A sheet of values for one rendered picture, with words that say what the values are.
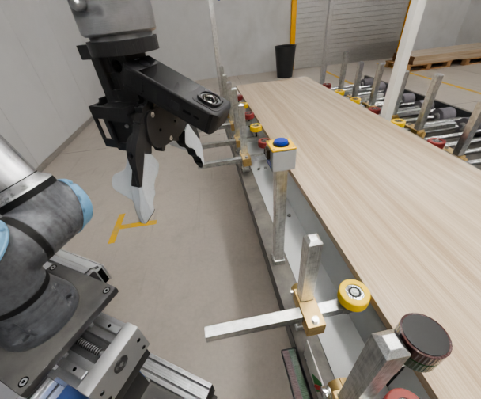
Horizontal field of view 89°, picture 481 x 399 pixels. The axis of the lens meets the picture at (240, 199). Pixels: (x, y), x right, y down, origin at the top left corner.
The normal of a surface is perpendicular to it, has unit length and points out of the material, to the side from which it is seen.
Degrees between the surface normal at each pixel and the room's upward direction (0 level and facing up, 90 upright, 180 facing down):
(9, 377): 0
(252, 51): 90
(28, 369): 0
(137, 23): 90
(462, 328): 0
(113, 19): 90
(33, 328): 72
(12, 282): 90
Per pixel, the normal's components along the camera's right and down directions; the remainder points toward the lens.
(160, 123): 0.92, 0.18
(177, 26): 0.12, 0.60
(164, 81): 0.35, -0.62
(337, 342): -0.08, -0.79
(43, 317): 0.77, 0.04
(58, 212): 0.82, -0.22
